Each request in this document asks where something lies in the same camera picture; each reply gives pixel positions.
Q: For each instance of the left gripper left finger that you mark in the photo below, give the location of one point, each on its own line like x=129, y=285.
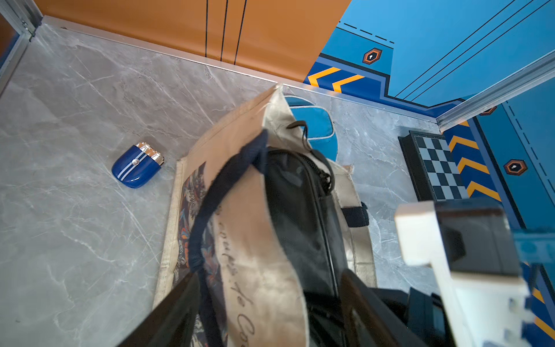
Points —
x=172, y=322

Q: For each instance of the blue paddle case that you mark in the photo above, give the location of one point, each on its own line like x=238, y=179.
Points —
x=321, y=135

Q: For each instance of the cream canvas tote bag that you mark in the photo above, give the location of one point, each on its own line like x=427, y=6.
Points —
x=220, y=228

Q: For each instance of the black clear paddle case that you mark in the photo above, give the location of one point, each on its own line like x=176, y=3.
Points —
x=299, y=196

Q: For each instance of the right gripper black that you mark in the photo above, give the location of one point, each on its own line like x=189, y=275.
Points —
x=424, y=315

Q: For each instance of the black white chessboard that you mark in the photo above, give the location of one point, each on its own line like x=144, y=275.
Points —
x=432, y=168

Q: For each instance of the small blue striped case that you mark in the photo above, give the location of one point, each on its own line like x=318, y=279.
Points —
x=138, y=165

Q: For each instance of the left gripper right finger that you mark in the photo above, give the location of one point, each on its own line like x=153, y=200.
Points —
x=368, y=321

